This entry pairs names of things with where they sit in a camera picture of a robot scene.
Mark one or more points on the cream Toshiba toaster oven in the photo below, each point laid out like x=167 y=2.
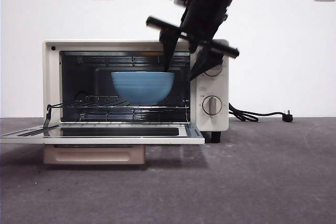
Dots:
x=51 y=82

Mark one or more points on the blue ribbed bowl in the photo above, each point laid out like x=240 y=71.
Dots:
x=141 y=87

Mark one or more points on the beige timer knob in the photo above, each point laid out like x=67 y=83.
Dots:
x=211 y=105

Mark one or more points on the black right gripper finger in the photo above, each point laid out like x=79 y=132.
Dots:
x=169 y=48
x=206 y=62

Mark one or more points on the beige temperature knob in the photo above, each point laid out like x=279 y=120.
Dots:
x=214 y=72

